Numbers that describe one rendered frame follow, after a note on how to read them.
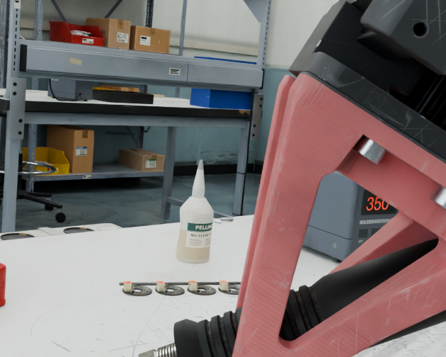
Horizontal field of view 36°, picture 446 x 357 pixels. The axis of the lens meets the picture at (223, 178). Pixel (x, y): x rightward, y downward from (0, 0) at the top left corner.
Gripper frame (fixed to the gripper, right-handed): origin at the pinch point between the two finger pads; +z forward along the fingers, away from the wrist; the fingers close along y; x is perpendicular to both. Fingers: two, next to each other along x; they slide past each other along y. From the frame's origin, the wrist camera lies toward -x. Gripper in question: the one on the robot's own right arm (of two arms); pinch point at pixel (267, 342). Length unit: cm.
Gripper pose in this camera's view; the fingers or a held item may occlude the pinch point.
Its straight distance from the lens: 19.7
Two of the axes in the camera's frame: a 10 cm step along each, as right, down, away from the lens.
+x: 8.4, 5.3, 0.6
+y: -0.2, 1.5, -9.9
